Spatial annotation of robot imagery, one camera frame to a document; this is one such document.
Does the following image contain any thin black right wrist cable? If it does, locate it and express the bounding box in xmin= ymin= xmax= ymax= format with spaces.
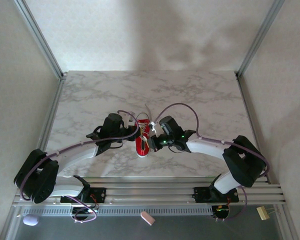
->
xmin=167 ymin=144 xmax=182 ymax=154

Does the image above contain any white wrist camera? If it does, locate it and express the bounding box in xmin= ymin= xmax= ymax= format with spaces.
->
xmin=148 ymin=120 xmax=161 ymax=133
xmin=119 ymin=111 xmax=137 ymax=127

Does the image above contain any tan binder clip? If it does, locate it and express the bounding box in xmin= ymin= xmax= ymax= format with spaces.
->
xmin=256 ymin=206 xmax=278 ymax=221

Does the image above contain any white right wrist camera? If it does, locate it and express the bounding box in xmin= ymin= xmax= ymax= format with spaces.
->
xmin=148 ymin=120 xmax=161 ymax=133

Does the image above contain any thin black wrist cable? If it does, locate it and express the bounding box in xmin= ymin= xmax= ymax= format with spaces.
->
xmin=167 ymin=144 xmax=182 ymax=154
xmin=107 ymin=141 xmax=125 ymax=151

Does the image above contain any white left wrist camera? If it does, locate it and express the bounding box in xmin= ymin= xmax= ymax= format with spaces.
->
xmin=119 ymin=111 xmax=137 ymax=127

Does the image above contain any aluminium frame post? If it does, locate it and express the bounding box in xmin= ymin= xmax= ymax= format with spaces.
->
xmin=236 ymin=0 xmax=286 ymax=78
xmin=13 ymin=0 xmax=67 ymax=80

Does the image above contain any pink eraser block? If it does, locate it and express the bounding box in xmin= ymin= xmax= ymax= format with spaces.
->
xmin=140 ymin=211 xmax=156 ymax=226

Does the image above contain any red canvas sneaker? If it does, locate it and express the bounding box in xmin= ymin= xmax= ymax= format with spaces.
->
xmin=134 ymin=112 xmax=152 ymax=158

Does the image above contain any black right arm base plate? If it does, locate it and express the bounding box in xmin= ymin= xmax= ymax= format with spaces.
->
xmin=193 ymin=186 xmax=240 ymax=203

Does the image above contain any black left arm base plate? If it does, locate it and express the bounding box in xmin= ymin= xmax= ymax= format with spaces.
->
xmin=60 ymin=187 xmax=107 ymax=204

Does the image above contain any aluminium mounting rail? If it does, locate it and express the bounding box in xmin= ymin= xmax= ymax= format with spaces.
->
xmin=12 ymin=176 xmax=287 ymax=207

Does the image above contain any thin black left wrist cable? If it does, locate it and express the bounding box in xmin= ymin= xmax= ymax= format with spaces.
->
xmin=107 ymin=141 xmax=125 ymax=151

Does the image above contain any lavender rounded object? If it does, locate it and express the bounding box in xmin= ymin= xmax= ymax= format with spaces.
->
xmin=22 ymin=213 xmax=39 ymax=227

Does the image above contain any perforated grey cable duct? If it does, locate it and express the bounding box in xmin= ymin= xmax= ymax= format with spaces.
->
xmin=22 ymin=206 xmax=213 ymax=216

